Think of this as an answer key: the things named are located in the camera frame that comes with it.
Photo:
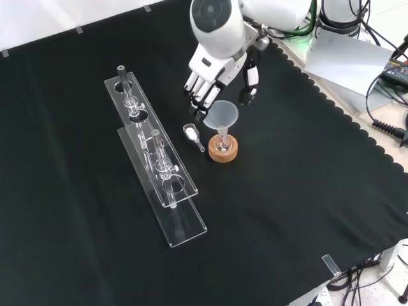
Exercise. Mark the black power supply box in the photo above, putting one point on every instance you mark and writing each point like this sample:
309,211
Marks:
396,71

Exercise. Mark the clear tape strip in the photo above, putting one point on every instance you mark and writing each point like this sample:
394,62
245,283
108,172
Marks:
331,264

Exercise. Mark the pale board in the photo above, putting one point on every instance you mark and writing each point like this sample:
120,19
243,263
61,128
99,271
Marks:
347,60

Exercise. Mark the grey tape strip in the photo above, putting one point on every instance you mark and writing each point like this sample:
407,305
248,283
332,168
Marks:
147,8
79,30
5,53

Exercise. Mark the white bench leg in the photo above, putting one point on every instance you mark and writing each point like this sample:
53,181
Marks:
389,255

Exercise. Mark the black cloth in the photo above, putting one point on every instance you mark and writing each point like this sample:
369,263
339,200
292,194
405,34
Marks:
287,191

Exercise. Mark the glass weighing funnel with powder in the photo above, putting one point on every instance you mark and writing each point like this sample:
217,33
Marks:
191,132

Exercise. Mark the clear plastic funnel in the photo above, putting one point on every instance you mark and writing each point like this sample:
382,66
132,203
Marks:
221,113

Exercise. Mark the clear acrylic funnel stand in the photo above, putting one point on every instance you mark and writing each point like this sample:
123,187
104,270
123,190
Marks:
178,216

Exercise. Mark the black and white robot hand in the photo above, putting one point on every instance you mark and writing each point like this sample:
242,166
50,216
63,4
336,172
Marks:
212,68

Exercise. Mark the small glass round-bottom flask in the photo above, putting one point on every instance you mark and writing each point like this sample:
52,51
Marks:
223,145

